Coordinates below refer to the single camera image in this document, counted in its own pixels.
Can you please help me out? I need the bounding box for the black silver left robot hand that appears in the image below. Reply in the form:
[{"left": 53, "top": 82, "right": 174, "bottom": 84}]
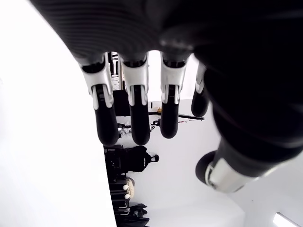
[{"left": 28, "top": 0, "right": 303, "bottom": 193}]

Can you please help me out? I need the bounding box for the black cabinet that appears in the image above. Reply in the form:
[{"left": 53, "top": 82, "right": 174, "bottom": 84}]
[{"left": 112, "top": 89, "right": 131, "bottom": 117}]

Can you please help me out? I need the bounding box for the beige hat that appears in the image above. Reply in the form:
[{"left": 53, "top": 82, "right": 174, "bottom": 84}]
[{"left": 123, "top": 177, "right": 136, "bottom": 199}]

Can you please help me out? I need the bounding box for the black storage rack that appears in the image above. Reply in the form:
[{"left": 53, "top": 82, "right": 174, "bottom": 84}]
[{"left": 103, "top": 144, "right": 131, "bottom": 227}]

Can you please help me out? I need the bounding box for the black cloth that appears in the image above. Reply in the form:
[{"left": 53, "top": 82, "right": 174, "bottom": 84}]
[{"left": 132, "top": 202, "right": 150, "bottom": 227}]

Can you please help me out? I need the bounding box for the ceiling light strip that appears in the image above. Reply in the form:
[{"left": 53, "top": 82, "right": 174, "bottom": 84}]
[{"left": 273, "top": 205, "right": 303, "bottom": 227}]

